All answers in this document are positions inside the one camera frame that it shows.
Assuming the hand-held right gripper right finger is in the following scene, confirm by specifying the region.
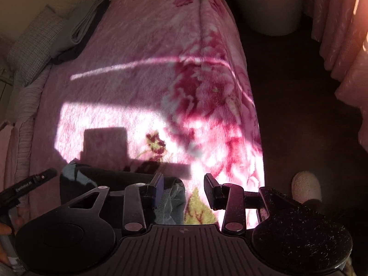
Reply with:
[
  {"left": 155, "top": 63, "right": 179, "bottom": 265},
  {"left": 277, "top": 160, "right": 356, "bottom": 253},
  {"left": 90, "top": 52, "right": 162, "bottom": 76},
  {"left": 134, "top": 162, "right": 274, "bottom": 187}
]
[{"left": 204, "top": 173, "right": 302, "bottom": 234}]

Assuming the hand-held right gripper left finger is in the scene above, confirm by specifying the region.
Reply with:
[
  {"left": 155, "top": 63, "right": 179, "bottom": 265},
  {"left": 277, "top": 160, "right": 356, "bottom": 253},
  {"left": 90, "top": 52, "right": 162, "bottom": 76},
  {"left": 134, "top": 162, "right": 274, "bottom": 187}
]
[{"left": 68, "top": 172, "right": 165, "bottom": 234}]

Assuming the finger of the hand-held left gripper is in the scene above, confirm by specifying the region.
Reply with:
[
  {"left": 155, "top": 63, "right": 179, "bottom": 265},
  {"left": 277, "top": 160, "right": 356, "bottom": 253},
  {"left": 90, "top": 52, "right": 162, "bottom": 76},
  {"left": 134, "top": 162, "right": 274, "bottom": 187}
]
[{"left": 31, "top": 168, "right": 57, "bottom": 186}]

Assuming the dark teal sweatshirt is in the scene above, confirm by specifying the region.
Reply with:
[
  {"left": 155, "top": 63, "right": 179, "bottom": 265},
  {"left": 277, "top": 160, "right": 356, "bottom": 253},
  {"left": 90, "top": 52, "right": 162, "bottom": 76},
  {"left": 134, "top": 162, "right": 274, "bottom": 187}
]
[{"left": 59, "top": 162, "right": 187, "bottom": 225}]

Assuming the dark grey t-shirt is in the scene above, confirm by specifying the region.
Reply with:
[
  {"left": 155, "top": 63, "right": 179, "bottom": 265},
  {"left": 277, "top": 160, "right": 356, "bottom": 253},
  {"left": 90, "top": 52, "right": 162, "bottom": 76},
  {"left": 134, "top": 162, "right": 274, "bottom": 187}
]
[{"left": 53, "top": 0, "right": 112, "bottom": 64}]

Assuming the light grey garment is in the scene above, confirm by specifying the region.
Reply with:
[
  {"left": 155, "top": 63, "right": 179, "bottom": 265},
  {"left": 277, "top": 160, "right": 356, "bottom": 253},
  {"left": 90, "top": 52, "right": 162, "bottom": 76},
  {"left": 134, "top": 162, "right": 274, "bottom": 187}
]
[{"left": 61, "top": 0, "right": 106, "bottom": 46}]

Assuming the person's left hand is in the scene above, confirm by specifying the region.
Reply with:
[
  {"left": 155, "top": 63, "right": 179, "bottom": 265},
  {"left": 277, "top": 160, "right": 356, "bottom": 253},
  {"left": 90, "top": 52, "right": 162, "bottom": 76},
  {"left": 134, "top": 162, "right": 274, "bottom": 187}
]
[{"left": 0, "top": 223, "right": 14, "bottom": 238}]

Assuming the striped white quilt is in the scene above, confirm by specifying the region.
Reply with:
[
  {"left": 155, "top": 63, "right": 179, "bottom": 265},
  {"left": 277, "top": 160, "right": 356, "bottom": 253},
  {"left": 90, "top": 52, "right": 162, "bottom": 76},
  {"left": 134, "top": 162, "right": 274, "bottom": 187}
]
[{"left": 6, "top": 63, "right": 54, "bottom": 161}]

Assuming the white fluffy slipper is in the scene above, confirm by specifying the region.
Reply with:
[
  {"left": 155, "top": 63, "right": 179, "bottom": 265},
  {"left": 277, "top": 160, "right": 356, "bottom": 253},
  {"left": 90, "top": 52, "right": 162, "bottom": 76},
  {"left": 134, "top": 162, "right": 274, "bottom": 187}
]
[{"left": 291, "top": 171, "right": 322, "bottom": 204}]

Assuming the pink floral blanket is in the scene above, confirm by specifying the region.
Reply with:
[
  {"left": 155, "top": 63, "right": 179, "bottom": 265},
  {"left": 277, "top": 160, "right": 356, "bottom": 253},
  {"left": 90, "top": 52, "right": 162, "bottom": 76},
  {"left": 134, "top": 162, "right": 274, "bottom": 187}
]
[{"left": 17, "top": 0, "right": 265, "bottom": 227}]

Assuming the grey checked pillow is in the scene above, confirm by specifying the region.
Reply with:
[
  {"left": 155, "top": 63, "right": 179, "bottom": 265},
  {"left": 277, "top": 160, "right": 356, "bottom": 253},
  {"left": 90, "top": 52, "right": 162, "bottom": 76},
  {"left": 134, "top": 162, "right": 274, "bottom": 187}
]
[{"left": 7, "top": 6, "right": 69, "bottom": 86}]

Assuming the white round bin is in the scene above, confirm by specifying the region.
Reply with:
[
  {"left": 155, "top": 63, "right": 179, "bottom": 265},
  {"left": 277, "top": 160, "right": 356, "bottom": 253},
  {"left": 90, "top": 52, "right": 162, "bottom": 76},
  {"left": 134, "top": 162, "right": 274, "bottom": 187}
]
[{"left": 226, "top": 0, "right": 305, "bottom": 37}]

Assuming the pink curtain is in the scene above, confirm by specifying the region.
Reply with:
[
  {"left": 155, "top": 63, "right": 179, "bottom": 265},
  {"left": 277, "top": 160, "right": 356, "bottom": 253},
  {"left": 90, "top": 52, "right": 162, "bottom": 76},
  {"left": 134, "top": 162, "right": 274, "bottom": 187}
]
[{"left": 311, "top": 0, "right": 368, "bottom": 150}]

